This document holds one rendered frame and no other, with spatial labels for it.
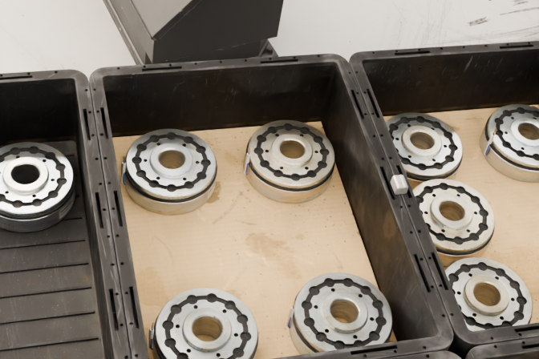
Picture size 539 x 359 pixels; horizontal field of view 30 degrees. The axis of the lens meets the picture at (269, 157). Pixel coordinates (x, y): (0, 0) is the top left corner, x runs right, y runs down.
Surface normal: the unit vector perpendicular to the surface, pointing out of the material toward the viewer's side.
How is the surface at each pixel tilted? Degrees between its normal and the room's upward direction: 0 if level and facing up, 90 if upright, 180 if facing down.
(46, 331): 0
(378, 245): 90
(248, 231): 0
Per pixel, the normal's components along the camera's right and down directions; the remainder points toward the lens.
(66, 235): 0.13, -0.66
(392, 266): -0.97, 0.08
